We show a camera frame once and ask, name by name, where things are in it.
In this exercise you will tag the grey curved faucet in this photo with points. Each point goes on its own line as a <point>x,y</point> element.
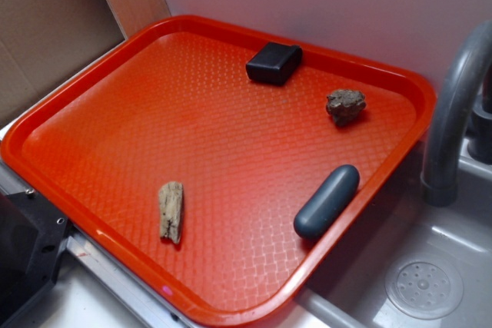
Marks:
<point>464,103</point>

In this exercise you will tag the grey oblong capsule case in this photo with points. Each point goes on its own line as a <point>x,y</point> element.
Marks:
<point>326,204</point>

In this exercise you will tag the brown cardboard panel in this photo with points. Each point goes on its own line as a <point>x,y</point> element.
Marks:
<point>45,42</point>

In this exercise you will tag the orange plastic tray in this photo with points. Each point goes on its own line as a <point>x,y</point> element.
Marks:
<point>174,103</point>

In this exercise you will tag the brown rough rock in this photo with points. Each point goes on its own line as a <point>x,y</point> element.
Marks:
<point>344,105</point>

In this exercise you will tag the pale wood chip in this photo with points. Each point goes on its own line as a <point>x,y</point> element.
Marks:
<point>171,211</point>

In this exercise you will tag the black rectangular block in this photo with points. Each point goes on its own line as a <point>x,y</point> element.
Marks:
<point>274,64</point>

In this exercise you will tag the aluminium frame rail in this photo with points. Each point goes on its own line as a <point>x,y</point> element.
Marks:
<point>72,282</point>

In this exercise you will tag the grey sink drain strainer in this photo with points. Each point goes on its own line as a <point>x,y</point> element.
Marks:
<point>424,286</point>

